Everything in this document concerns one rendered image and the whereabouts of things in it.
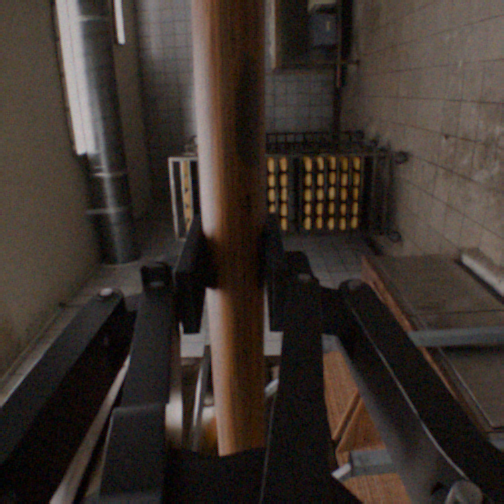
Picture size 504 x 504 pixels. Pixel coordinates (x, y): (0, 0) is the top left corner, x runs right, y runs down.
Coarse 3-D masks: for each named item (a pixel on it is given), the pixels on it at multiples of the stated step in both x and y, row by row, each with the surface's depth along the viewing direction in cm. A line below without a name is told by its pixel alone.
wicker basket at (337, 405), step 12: (324, 360) 203; (336, 360) 200; (324, 372) 195; (336, 372) 192; (348, 372) 189; (324, 384) 187; (336, 384) 185; (348, 384) 182; (336, 396) 177; (348, 396) 175; (360, 396) 147; (336, 408) 171; (348, 408) 150; (336, 420) 165; (348, 420) 152; (336, 432) 155
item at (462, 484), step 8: (464, 480) 7; (448, 488) 7; (456, 488) 7; (464, 488) 7; (472, 488) 7; (432, 496) 7; (440, 496) 7; (448, 496) 7; (456, 496) 6; (464, 496) 6; (472, 496) 6; (480, 496) 6
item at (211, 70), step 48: (192, 0) 14; (240, 0) 13; (240, 48) 14; (240, 96) 15; (240, 144) 16; (240, 192) 16; (240, 240) 17; (240, 288) 18; (240, 336) 19; (240, 384) 21; (240, 432) 22
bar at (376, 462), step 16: (416, 336) 128; (432, 336) 127; (448, 336) 127; (464, 336) 127; (480, 336) 127; (496, 336) 128; (272, 384) 136; (352, 464) 83; (368, 464) 83; (384, 464) 83
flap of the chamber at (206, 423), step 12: (204, 372) 182; (204, 384) 174; (204, 396) 167; (204, 408) 161; (204, 420) 157; (216, 420) 174; (204, 432) 153; (216, 432) 169; (192, 444) 143; (204, 444) 149
